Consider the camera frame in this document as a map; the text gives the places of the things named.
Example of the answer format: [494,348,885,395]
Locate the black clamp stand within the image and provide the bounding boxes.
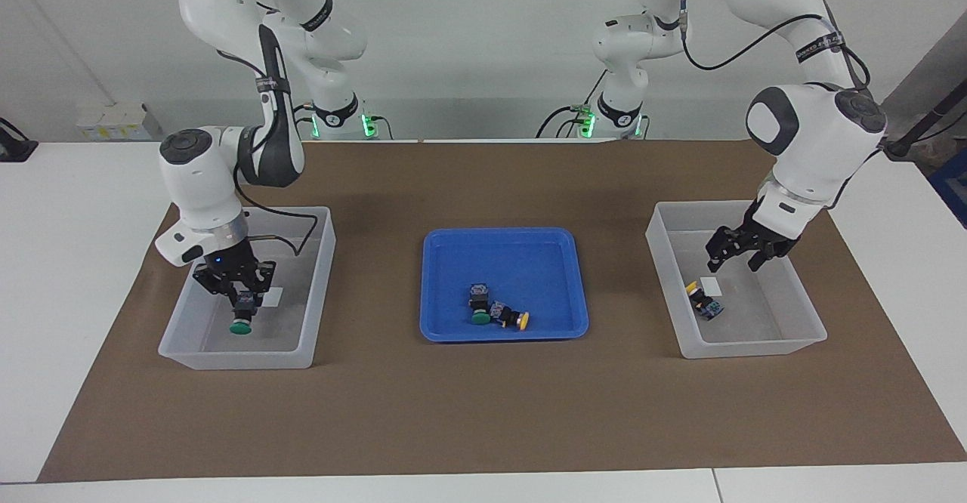
[0,118,39,162]

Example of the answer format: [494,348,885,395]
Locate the blue crate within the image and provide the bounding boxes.
[928,147,967,229]

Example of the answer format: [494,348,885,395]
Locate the green push button switch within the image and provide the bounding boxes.
[468,284,493,326]
[229,292,258,336]

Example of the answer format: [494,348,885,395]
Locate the black base power cable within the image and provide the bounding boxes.
[301,103,395,141]
[535,71,650,140]

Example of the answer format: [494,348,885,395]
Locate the brown table mat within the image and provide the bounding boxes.
[38,139,967,483]

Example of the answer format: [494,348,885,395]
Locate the translucent white plastic box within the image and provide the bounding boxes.
[646,200,828,360]
[157,206,337,371]

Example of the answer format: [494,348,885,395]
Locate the white socket box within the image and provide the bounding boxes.
[76,103,150,141]

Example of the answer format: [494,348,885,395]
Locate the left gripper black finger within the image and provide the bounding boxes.
[747,244,791,273]
[706,226,746,273]

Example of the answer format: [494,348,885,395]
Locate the yellow push button switch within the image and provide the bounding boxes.
[487,301,531,332]
[684,281,724,321]

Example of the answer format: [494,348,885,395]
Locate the blue plastic tray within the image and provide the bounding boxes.
[419,227,590,344]

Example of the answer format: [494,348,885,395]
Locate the black tripod pole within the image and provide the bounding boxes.
[886,84,967,159]

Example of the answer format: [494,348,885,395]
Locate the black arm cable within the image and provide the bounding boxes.
[676,0,886,209]
[219,48,320,256]

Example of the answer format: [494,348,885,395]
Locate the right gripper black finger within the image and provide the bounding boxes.
[248,260,278,308]
[192,266,239,310]

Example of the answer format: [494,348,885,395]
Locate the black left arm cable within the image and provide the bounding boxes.
[676,0,886,209]

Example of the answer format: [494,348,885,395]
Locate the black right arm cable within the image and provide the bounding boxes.
[219,48,320,256]

